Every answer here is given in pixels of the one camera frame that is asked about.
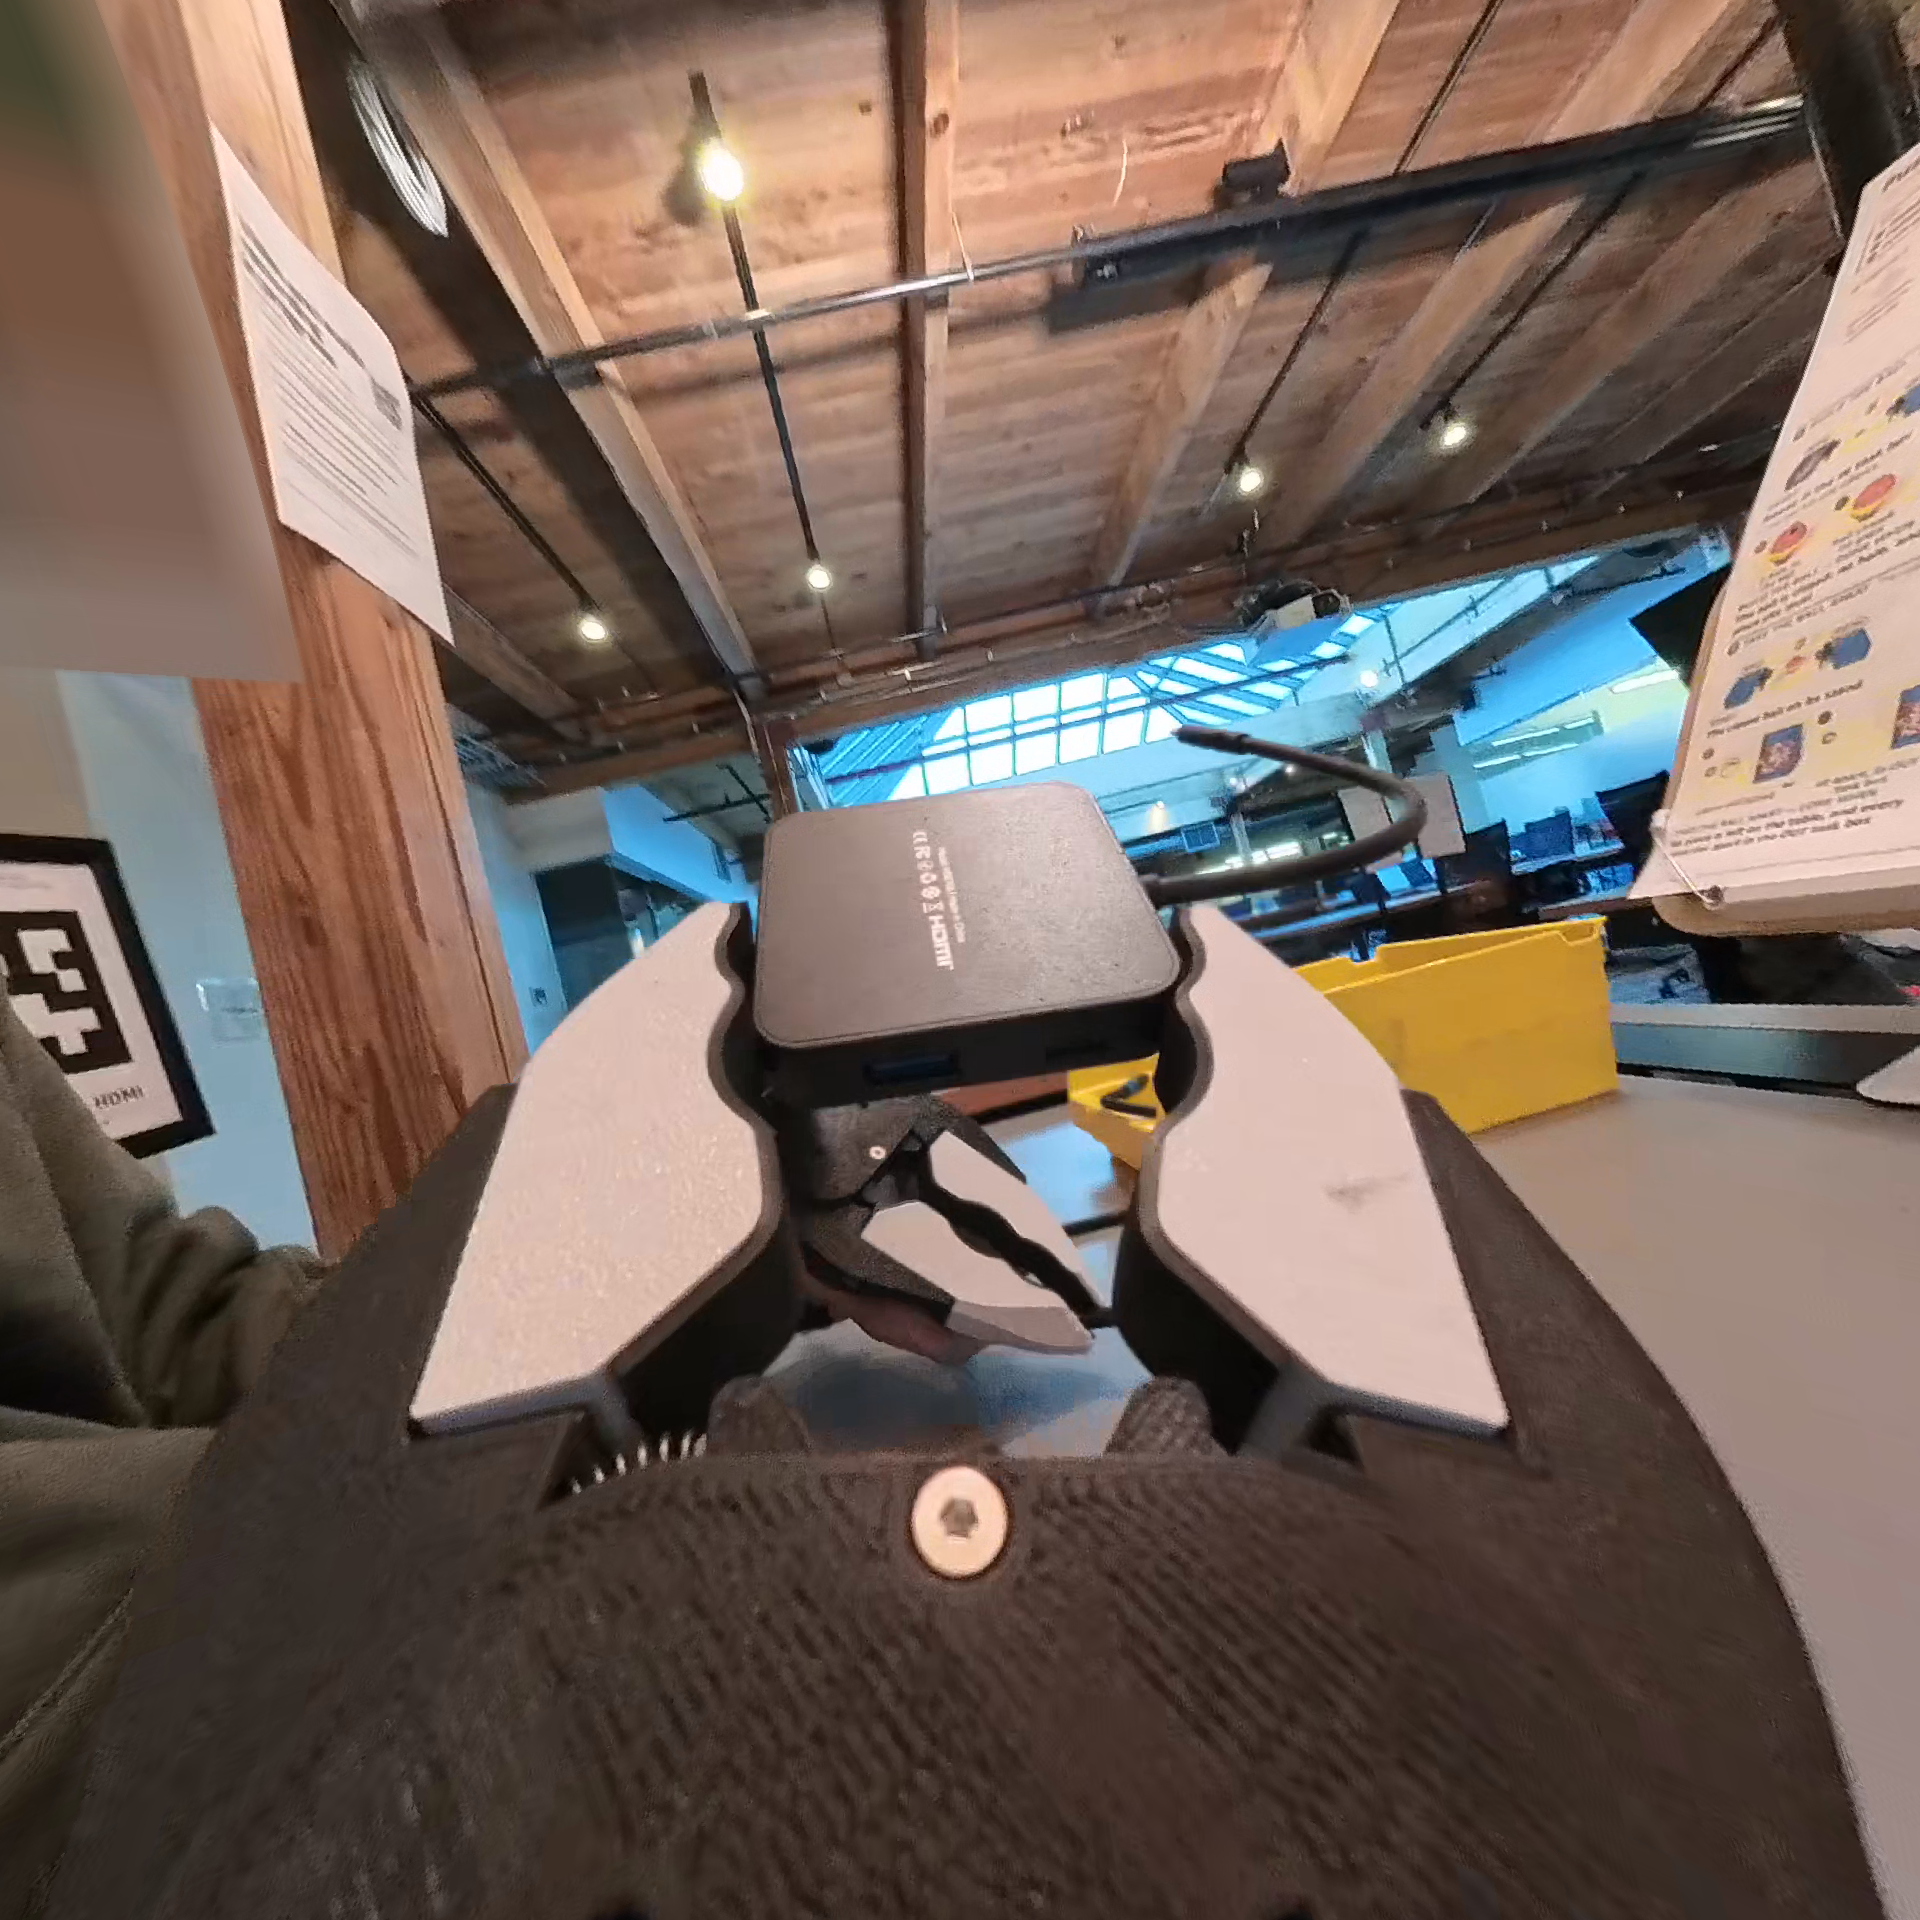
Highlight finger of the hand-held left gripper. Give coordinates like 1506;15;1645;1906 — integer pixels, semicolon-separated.
867;1196;1098;1362
917;1121;1116;1327

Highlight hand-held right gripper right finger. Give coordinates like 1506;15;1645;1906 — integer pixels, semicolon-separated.
1116;902;1512;1452

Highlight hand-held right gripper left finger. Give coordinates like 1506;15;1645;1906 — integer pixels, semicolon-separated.
408;900;806;1437

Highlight black USB hub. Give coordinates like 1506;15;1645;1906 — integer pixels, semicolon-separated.
750;779;1183;1115

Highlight black hub cable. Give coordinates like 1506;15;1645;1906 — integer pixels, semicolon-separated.
1142;725;1429;912

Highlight person's left forearm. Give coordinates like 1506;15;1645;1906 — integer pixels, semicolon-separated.
0;975;334;1920

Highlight grey desk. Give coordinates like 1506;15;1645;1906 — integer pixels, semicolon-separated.
960;1050;1920;1920

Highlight person's left hand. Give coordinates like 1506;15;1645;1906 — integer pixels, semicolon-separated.
817;1281;979;1364

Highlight yellow plastic bin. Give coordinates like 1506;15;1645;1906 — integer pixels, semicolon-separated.
1067;917;1620;1171

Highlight row of office desks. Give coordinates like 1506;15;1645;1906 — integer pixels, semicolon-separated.
1185;802;1670;962

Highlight black framed tag sign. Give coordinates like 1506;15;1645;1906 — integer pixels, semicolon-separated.
0;831;215;1160

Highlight black monitor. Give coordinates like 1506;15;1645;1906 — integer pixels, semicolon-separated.
1631;569;1729;706

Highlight printed instruction board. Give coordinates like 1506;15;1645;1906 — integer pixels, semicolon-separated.
1627;142;1920;938

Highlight white paper notice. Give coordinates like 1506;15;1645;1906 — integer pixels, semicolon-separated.
209;127;456;644

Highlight round ceiling vent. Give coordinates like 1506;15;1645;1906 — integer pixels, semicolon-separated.
344;52;452;238

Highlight black steel column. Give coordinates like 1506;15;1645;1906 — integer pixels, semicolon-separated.
1773;0;1920;204

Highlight wooden post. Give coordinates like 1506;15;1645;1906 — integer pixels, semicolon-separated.
90;0;529;1258

